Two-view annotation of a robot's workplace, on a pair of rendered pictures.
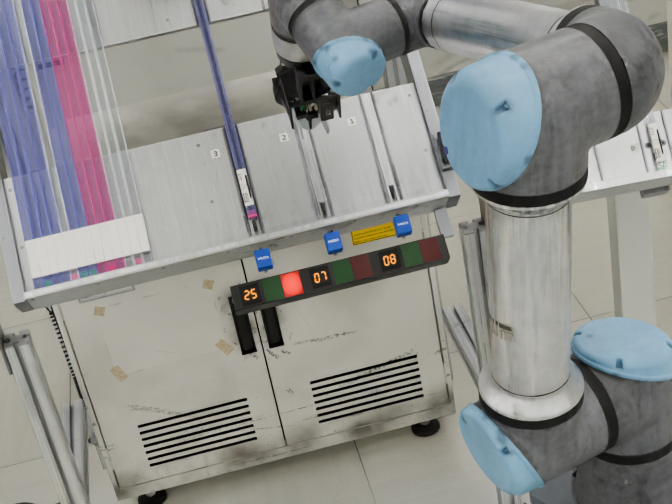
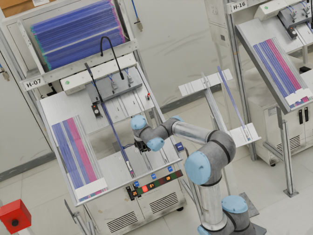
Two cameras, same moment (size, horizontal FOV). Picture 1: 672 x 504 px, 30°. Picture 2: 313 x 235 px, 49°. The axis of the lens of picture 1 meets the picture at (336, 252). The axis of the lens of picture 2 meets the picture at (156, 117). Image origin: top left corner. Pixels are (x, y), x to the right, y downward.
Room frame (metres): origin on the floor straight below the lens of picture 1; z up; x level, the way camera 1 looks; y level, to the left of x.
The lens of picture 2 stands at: (0.03, 0.01, 1.96)
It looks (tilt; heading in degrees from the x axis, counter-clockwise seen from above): 28 degrees down; 355
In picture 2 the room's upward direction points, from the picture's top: 18 degrees counter-clockwise
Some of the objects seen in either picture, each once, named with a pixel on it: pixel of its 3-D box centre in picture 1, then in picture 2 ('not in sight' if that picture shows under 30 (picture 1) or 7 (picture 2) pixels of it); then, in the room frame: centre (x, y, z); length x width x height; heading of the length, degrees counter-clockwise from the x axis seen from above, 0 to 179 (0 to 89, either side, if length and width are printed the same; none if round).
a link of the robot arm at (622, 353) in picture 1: (621, 381); (234, 211); (1.18, -0.30, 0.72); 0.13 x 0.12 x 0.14; 114
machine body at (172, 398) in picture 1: (243, 275); (126, 176); (2.32, 0.20, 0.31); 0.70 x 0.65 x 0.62; 95
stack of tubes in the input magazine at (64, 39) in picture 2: not in sight; (79, 33); (2.20, 0.13, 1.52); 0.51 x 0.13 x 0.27; 95
